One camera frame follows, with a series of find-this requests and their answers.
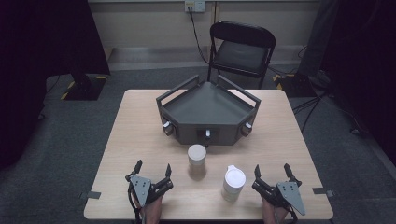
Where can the silver rack hook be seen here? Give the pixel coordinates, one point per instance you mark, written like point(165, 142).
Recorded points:
point(167, 127)
point(247, 127)
point(208, 134)

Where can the white lidded canister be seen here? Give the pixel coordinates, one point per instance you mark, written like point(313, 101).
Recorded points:
point(234, 180)

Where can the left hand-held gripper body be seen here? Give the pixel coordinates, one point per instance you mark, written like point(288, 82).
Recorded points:
point(141, 189)

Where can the black curtain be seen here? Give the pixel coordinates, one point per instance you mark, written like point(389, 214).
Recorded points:
point(37, 62)
point(367, 62)

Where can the grey tape strip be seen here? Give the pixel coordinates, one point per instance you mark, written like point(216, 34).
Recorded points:
point(322, 191)
point(91, 195)

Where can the black folding chair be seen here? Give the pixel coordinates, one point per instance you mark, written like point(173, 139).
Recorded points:
point(241, 57)

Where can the glass jar with grey lid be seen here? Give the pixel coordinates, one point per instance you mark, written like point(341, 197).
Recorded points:
point(196, 154)

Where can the dark grey corner rack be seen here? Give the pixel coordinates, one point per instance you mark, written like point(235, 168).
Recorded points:
point(207, 105)

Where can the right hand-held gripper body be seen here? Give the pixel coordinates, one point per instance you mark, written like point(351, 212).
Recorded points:
point(289, 193)

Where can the person's right hand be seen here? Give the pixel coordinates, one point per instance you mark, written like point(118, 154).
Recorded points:
point(274, 215)

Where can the black stand base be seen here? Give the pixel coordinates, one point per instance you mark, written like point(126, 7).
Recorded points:
point(88, 88)
point(295, 87)

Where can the white wall socket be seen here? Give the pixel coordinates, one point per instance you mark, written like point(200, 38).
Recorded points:
point(195, 5)

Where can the grey stand cover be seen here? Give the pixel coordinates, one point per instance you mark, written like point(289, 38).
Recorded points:
point(317, 37)

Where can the person's left hand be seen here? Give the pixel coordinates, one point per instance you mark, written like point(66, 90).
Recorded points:
point(152, 213)

